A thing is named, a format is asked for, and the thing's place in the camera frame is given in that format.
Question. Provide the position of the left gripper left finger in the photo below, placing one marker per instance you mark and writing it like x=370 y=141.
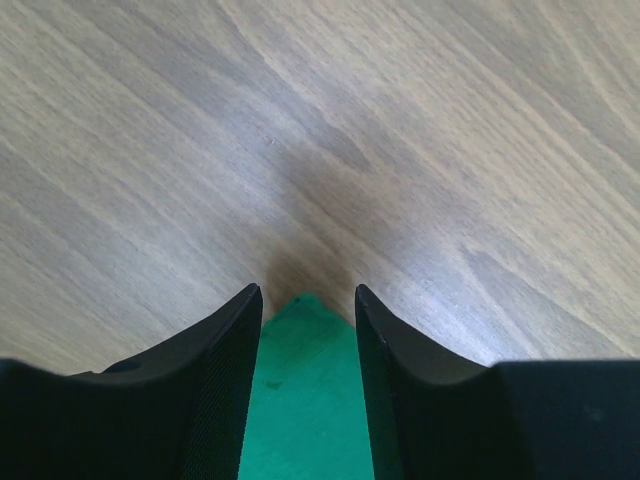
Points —
x=175 y=411

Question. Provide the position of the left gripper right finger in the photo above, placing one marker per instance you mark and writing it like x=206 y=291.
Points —
x=434 y=414

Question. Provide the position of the green t shirt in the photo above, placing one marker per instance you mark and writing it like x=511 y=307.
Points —
x=307 y=415

